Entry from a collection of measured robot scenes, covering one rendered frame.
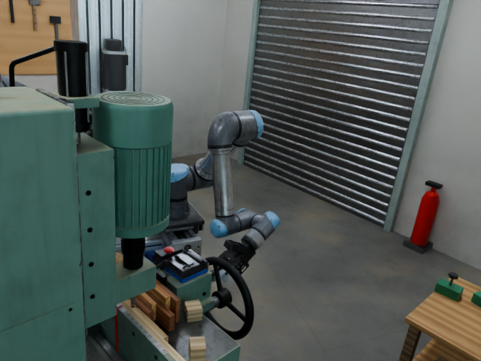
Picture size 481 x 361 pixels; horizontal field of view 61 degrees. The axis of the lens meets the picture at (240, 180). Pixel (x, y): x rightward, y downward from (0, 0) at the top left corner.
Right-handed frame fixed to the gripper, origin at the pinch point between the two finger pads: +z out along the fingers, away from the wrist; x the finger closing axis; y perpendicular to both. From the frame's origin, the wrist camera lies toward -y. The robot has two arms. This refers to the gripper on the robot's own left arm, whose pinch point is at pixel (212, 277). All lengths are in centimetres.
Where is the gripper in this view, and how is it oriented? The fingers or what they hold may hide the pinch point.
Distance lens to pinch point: 155.4
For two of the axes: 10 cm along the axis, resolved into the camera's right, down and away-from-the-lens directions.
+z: -6.6, 6.3, -4.1
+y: 2.7, 7.1, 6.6
